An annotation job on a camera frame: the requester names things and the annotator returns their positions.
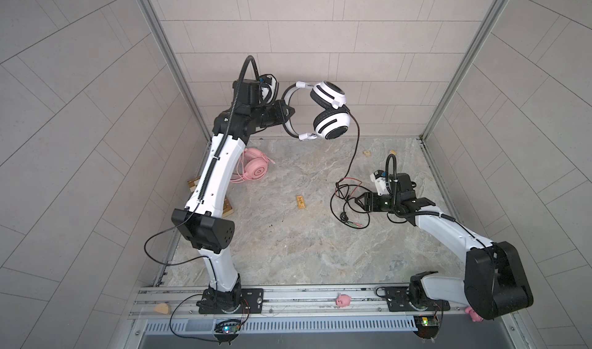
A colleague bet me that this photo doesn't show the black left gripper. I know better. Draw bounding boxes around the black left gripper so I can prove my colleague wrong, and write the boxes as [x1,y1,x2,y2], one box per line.
[245,100,294,130]

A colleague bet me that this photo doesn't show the white black headphones with cable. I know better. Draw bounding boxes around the white black headphones with cable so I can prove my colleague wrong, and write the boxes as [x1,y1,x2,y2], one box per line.
[282,81,370,230]

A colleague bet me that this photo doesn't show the pink headphones with cable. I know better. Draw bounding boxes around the pink headphones with cable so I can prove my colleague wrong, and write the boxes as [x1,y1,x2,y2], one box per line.
[231,148,275,183]

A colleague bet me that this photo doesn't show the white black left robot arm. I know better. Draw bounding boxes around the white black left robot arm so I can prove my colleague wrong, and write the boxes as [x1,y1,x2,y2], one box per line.
[171,55,295,314]

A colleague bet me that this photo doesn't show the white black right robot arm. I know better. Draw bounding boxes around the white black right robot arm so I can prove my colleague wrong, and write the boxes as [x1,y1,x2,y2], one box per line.
[356,154,534,320]

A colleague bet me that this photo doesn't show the small printed wooden block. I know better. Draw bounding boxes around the small printed wooden block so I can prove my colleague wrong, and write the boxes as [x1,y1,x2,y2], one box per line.
[296,196,306,210]

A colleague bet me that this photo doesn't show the pink pig toy centre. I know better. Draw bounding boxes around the pink pig toy centre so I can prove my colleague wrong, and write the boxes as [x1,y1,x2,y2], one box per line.
[335,294,352,308]

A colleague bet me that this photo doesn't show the pink pig toy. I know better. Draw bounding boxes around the pink pig toy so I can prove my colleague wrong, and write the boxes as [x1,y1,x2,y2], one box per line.
[335,294,352,308]
[465,307,484,322]

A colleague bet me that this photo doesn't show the wooden folding chess board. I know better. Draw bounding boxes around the wooden folding chess board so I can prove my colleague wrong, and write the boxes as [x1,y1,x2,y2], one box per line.
[187,176,234,218]

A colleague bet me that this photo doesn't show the right circuit board with led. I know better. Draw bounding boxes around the right circuit board with led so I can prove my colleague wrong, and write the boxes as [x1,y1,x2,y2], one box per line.
[413,315,440,341]

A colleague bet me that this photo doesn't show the circuit board with led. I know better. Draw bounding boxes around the circuit board with led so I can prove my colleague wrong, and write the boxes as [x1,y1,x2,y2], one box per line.
[214,319,242,341]
[413,315,440,341]

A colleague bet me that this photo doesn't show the pink pig toy right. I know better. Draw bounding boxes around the pink pig toy right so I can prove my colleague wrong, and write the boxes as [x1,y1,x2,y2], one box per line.
[465,307,484,322]

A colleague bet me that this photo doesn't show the left circuit board with led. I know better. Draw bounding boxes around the left circuit board with led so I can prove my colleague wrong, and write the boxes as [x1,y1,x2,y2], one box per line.
[214,319,242,341]

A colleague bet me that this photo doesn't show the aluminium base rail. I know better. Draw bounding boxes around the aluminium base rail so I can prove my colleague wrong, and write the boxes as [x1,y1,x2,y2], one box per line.
[124,281,528,349]

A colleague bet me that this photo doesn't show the beige wooden piece on rail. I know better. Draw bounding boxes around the beige wooden piece on rail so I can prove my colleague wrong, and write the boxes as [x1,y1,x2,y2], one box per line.
[154,303,171,315]

